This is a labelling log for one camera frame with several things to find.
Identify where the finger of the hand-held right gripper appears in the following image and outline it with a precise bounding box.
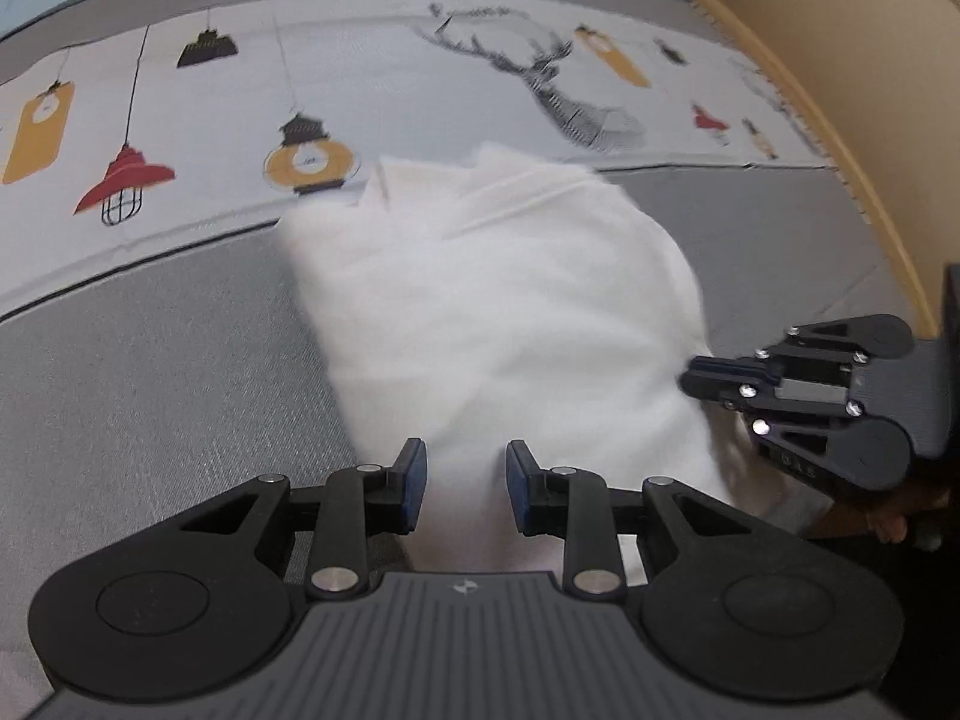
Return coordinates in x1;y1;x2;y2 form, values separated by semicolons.
681;379;856;458
684;319;863;382

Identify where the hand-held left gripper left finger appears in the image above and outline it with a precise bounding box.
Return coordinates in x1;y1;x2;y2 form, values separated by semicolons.
180;436;428;601

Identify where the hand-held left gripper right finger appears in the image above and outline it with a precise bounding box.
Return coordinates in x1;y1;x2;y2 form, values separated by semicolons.
504;439;758;601

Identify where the white towel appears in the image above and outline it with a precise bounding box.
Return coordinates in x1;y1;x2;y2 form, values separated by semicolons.
277;139;833;590

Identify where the person's right hand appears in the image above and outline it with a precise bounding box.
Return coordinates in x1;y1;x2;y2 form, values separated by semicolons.
862;491;950;545

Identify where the lamp and deer printed sheet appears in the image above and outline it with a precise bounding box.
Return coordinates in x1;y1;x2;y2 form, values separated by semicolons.
0;0;837;320

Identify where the wooden bed frame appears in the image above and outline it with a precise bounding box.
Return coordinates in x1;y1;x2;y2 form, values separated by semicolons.
622;0;938;338

